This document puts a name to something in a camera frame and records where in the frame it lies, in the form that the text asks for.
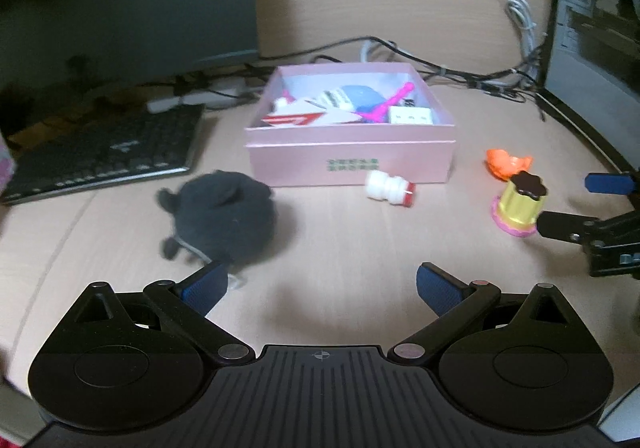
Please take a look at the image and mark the blue white milk carton toy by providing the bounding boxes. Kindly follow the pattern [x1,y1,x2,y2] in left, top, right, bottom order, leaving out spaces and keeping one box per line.
[320,84,387,115]

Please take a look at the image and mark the yellow toy cup pink base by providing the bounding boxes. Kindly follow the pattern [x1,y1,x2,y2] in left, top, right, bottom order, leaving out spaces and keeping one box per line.
[490,170,550,239]

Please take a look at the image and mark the black keyboard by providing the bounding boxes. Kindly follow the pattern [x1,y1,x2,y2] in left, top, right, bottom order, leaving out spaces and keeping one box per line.
[0,102,207,207]

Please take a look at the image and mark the black plush toy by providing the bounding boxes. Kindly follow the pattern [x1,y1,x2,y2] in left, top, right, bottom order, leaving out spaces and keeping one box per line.
[156,170,279,287]

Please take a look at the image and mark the black cable bundle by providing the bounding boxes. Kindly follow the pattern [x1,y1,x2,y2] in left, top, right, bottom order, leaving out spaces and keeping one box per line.
[172,35,547,101]

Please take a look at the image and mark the pink cardboard box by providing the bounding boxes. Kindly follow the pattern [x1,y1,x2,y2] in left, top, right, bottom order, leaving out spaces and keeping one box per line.
[244,62,459,188]

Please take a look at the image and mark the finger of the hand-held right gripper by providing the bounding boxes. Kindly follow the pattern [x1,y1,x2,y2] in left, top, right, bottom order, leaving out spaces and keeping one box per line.
[536,210,603,245]
[584,171,640,197]

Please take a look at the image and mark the red white card box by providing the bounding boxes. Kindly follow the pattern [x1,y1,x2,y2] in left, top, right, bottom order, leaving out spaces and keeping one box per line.
[264,98,362,129]

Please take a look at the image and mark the small white bottle red cap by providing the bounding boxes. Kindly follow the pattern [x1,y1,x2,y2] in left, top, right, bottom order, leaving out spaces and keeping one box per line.
[364,170,416,209]

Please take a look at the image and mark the white power strip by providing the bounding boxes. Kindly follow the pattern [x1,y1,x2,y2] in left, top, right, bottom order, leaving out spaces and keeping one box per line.
[147,78,257,114]

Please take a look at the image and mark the white cable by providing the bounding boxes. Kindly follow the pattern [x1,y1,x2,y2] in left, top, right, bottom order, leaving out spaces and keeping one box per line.
[482,0,547,79]

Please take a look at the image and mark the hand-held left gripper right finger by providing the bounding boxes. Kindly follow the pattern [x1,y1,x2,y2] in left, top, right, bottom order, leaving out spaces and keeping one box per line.
[393,262,586,367]

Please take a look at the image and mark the orange plastic toy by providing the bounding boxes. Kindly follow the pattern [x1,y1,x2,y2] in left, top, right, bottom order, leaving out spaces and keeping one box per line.
[485,149,534,180]

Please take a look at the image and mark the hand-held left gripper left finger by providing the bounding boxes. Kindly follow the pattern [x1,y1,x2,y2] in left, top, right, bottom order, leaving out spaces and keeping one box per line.
[59,260,253,367]

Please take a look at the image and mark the small white box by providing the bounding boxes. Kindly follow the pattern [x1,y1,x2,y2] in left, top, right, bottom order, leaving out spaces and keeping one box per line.
[387,106,435,125]

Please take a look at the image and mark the pink patterned object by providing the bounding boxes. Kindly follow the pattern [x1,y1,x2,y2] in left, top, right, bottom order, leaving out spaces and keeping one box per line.
[0,137,17,189]

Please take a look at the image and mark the white computer case glass panel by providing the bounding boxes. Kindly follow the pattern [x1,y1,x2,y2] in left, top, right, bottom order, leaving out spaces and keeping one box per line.
[542,0,640,175]

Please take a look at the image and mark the pink plastic strainer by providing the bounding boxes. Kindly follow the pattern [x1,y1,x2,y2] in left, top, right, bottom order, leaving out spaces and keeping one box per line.
[357,82,416,125]

